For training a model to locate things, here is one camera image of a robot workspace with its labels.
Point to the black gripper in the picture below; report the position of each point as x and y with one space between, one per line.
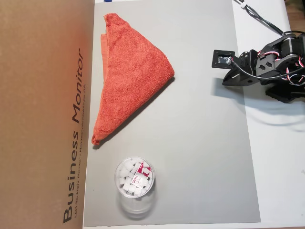
238 79

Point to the clear plastic jar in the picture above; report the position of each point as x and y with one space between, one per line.
134 188

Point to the black grid table clamp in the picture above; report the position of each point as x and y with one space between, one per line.
283 97

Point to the brown cardboard monitor box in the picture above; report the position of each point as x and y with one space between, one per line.
40 107

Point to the grey table mat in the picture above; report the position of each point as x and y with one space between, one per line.
190 167

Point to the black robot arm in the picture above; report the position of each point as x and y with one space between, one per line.
286 45

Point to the orange terry towel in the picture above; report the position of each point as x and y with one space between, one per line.
133 78

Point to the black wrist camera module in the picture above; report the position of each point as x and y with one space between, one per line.
222 59

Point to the red deli label card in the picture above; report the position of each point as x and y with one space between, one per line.
140 174

